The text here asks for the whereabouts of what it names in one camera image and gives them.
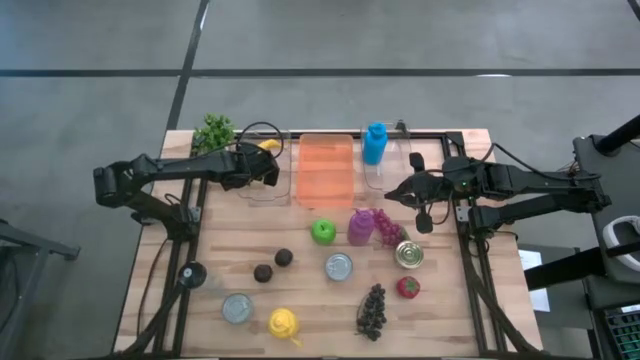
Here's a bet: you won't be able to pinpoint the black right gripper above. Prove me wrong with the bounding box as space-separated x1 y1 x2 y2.
383 152 454 235

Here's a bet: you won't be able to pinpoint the red toy grape bunch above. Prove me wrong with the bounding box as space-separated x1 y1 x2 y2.
372 208 410 249

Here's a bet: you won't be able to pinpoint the magenta squeeze bottle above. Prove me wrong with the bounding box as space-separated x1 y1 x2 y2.
346 208 376 247

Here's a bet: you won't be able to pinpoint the blue squeeze bottle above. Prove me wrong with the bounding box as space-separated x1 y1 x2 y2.
362 122 389 166

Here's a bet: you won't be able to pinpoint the tin can gold lid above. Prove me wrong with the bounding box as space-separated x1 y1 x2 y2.
394 239 425 270

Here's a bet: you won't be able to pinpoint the red toy strawberry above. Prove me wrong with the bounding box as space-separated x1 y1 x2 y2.
396 275 422 300

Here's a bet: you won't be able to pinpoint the dark brown round fruit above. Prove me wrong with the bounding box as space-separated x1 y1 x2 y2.
252 263 274 284
273 247 295 268

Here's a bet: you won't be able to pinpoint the tin can blue label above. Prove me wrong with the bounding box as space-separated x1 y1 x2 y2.
324 252 354 282

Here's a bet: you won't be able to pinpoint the dark blue toy grape bunch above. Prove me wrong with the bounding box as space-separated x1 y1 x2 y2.
355 283 388 343

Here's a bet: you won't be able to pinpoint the tin can silver lid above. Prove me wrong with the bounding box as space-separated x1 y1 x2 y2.
221 292 255 325

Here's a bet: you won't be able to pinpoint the yellow squeeze bottle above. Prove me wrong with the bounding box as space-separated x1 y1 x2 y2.
267 307 304 349

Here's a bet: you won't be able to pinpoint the clear plastic bin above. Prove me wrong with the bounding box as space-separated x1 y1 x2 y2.
235 128 294 204
359 122 416 192

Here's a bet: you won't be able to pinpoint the green potted plant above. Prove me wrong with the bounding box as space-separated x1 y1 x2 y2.
192 112 236 155

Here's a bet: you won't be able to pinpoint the orange plastic bin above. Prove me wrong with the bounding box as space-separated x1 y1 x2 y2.
295 132 356 210

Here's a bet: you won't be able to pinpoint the green toy apple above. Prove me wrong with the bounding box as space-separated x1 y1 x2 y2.
310 218 338 247

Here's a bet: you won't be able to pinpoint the black side desk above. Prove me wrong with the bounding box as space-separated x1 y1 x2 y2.
572 114 640 360

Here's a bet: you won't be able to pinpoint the grey headphones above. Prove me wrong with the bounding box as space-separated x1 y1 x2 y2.
602 214 640 274

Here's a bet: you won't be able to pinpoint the grey metal stand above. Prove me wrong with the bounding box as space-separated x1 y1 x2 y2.
0 219 81 360

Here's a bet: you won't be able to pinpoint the backlit keyboard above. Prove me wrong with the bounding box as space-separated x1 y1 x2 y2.
602 304 640 360

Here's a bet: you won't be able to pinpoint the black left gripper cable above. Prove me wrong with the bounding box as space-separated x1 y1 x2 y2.
235 121 285 161

